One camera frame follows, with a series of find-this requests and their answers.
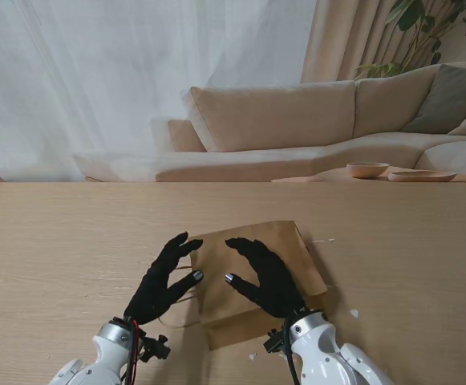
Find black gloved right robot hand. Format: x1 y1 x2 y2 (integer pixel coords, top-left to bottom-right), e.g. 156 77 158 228
225 237 310 319

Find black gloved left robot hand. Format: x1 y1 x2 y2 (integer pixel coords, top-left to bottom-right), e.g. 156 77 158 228
123 231 205 324

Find brown paper bag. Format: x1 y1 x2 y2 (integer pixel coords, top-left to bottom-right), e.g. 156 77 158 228
158 219 330 351

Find low wooden coffee table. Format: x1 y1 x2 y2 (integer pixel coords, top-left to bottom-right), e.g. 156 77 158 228
271 166 466 197

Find wooden bowl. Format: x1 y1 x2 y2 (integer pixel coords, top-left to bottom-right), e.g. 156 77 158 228
346 161 391 180

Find beige sofa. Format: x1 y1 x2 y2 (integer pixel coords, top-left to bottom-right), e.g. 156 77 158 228
74 59 466 184

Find shallow wooden dish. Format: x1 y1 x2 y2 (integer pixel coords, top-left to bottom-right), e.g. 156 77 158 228
387 170 458 184

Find white sheer curtain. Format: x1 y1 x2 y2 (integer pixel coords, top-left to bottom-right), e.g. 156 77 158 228
0 0 318 184

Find beige curtain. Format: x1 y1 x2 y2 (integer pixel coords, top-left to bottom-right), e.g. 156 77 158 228
299 0 416 83

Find grey cushion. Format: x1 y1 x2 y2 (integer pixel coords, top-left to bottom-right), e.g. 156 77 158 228
401 63 466 136

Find green leafy houseplant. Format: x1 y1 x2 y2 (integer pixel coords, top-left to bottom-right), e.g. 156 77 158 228
355 0 466 79

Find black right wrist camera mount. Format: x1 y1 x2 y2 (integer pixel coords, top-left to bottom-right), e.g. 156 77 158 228
262 328 290 355

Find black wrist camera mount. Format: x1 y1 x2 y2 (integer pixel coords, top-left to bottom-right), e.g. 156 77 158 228
140 333 172 362
262 328 290 355

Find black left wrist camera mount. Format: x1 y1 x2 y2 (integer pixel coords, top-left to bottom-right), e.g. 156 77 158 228
140 333 172 362

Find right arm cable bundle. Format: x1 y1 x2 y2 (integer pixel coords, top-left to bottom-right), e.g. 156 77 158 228
283 328 300 385

